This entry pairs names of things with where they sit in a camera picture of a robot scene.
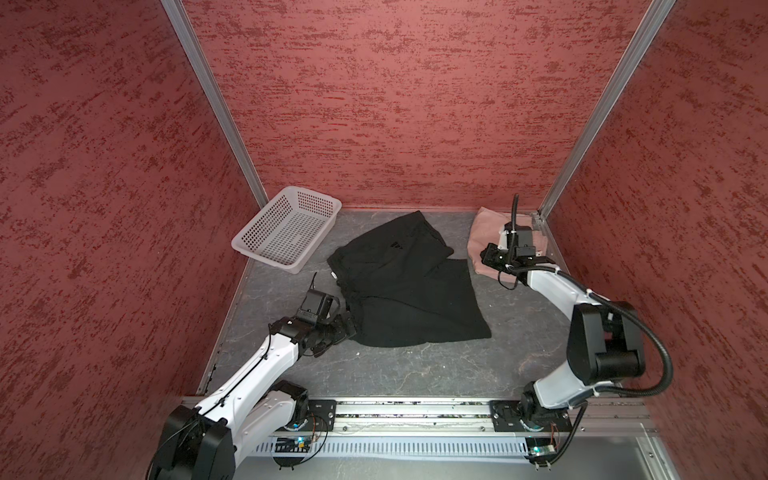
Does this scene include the pink shorts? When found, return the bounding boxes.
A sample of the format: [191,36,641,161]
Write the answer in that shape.
[467,207,548,283]

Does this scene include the black shorts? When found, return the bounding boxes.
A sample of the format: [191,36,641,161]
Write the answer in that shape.
[327,211,492,348]

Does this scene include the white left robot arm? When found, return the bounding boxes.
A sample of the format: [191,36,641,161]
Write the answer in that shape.
[145,313,356,479]

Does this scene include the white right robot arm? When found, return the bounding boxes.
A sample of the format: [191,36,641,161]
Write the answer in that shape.
[480,243,645,431]

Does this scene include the left circuit board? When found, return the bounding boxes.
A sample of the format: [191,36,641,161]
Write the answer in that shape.
[274,437,313,455]

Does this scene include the circuit board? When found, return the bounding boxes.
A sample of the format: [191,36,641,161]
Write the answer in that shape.
[274,437,313,455]
[525,437,557,464]

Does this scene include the white plastic laundry basket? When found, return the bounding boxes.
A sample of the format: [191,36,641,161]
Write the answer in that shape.
[231,186,342,274]

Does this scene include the right circuit board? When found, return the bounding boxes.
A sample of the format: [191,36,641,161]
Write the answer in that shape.
[525,437,557,464]

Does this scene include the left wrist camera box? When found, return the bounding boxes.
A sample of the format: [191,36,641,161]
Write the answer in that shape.
[295,289,340,326]

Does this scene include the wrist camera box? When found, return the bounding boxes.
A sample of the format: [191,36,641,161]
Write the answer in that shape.
[295,289,340,326]
[504,222,537,263]

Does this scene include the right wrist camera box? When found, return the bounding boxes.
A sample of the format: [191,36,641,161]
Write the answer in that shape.
[504,222,537,263]

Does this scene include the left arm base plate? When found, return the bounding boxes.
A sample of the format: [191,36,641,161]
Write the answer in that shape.
[286,399,338,432]

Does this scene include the white slotted cable duct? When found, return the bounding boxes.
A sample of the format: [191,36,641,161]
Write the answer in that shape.
[252,436,528,462]

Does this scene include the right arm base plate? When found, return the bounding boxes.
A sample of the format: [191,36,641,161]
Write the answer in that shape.
[488,400,572,433]

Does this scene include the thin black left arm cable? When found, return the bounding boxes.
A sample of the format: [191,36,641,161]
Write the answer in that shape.
[143,271,319,480]

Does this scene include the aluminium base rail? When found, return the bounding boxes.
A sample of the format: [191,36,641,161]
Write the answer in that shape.
[329,397,659,440]

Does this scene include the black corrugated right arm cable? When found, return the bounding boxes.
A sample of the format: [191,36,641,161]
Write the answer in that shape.
[496,193,674,466]

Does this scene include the right aluminium corner post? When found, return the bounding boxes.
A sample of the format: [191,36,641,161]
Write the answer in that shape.
[538,0,676,223]

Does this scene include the aluminium corner post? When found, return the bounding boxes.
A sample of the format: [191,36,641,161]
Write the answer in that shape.
[161,0,269,207]
[538,0,676,223]

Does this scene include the left aluminium corner post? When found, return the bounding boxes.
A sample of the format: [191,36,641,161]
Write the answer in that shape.
[161,0,269,207]

